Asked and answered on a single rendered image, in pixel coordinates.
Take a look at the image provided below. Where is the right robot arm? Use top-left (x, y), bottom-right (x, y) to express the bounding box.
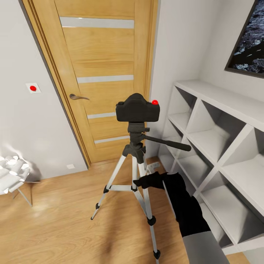
top-left (133, 162), bottom-right (230, 264)

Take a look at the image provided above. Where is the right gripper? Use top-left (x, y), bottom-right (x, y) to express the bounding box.
top-left (133, 171), bottom-right (159, 189)

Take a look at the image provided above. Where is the digital camera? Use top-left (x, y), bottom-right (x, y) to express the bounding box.
top-left (115, 93), bottom-right (160, 122)

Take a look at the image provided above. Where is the camera tripod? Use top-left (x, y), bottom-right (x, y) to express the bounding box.
top-left (91, 121), bottom-right (191, 264)

